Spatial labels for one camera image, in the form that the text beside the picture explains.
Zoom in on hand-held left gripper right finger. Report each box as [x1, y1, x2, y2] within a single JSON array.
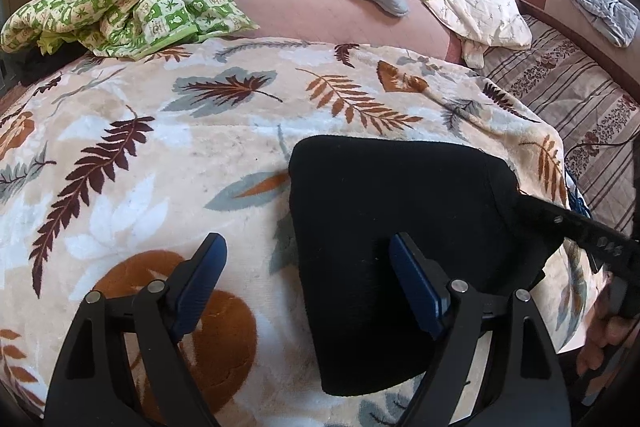
[[389, 232, 573, 427]]

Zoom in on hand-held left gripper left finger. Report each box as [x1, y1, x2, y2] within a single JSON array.
[[45, 232, 228, 427]]

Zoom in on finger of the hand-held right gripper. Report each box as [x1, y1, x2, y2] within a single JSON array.
[[515, 196, 640, 278]]

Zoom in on black pants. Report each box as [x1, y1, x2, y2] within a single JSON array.
[[289, 135, 566, 398]]

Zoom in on person's right hand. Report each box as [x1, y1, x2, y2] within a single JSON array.
[[575, 311, 638, 380]]

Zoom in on leaf print fleece blanket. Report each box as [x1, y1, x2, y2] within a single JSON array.
[[0, 37, 601, 427]]

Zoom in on striped floral bedsheet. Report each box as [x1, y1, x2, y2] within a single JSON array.
[[480, 14, 640, 238]]

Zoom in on crumpled grey cloth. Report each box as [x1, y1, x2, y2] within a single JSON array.
[[570, 0, 640, 48]]

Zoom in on white quilted cloth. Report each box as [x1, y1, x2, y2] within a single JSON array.
[[425, 0, 533, 68]]

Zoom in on pink sofa cushion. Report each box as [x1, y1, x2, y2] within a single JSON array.
[[220, 0, 463, 62]]

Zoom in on black cable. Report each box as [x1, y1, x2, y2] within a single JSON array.
[[564, 134, 633, 168]]

